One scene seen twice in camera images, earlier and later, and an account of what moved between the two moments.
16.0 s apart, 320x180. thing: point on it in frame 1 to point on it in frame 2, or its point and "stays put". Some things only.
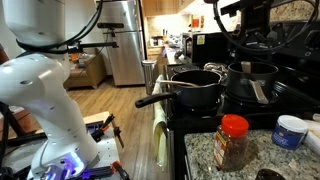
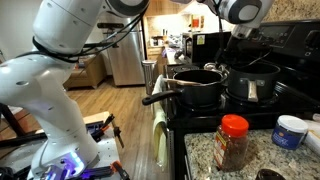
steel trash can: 149,66 stays put
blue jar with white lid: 289,132 stays put
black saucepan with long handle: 195,90 stays put
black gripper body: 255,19 to 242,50
